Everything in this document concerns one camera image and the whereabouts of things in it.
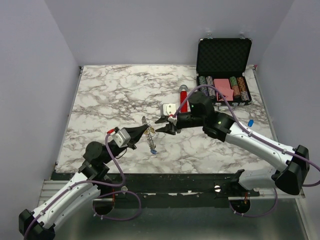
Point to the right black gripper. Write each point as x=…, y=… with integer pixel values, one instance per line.
x=169, y=128

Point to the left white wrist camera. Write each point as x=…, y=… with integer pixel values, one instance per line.
x=120, y=134

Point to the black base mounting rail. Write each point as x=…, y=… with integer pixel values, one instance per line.
x=175, y=190

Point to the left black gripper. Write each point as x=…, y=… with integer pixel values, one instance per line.
x=136, y=133

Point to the pink playing cards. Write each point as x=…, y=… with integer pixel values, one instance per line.
x=224, y=87

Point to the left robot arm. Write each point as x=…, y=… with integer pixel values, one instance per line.
x=99, y=172

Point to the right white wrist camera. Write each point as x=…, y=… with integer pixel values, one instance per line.
x=168, y=111

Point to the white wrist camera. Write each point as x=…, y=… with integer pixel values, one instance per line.
x=168, y=111
x=120, y=134

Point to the red glitter microphone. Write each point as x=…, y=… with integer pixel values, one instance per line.
x=183, y=91

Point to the black poker chip case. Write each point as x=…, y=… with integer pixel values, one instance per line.
x=225, y=58

